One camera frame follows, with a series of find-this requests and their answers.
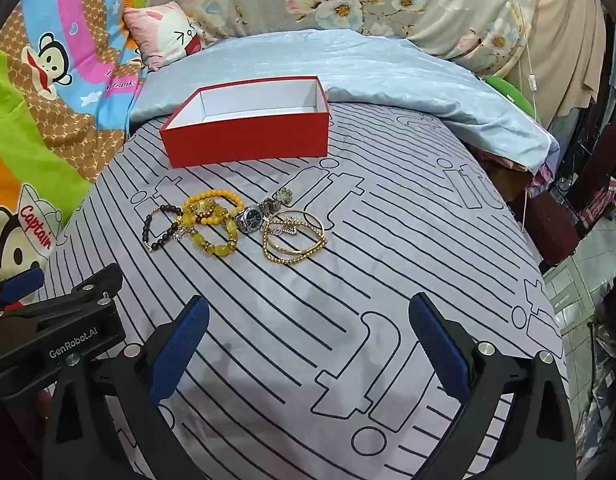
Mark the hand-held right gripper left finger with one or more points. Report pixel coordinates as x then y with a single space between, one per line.
180 352

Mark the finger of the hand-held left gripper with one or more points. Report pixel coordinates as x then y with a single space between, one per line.
19 282
95 281

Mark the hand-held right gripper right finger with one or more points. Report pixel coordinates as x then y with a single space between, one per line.
438 352

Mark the metal wristwatch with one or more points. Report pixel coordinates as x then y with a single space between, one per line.
250 219

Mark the thin metal bangle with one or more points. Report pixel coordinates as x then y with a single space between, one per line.
313 225

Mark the red cardboard box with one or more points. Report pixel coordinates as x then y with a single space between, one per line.
248 142

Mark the grey striped bedsheet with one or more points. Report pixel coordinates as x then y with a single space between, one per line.
338 320

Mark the cartoon monkey blanket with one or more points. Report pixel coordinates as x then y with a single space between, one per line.
48 125

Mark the dark red chair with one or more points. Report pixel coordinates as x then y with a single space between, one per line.
553 225

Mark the pink bunny pillow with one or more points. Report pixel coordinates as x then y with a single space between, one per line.
163 30

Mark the green plastic object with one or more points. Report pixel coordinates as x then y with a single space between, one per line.
510 90

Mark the light blue blanket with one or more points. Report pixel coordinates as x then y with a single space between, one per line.
378 70

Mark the beige hanging cloth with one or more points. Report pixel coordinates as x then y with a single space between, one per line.
568 35

